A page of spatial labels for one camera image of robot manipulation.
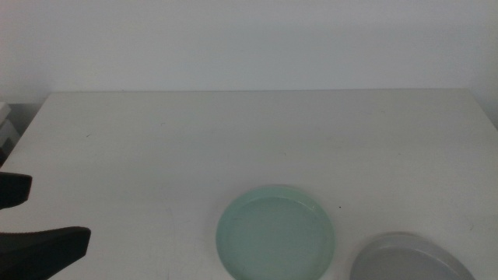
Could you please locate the grey bowl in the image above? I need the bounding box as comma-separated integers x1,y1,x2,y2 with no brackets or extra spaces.
349,232,476,280

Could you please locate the white box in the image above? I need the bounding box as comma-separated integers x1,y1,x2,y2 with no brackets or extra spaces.
0,119,21,151

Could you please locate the light green plate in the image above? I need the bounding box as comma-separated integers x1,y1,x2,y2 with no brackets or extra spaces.
216,184,336,280

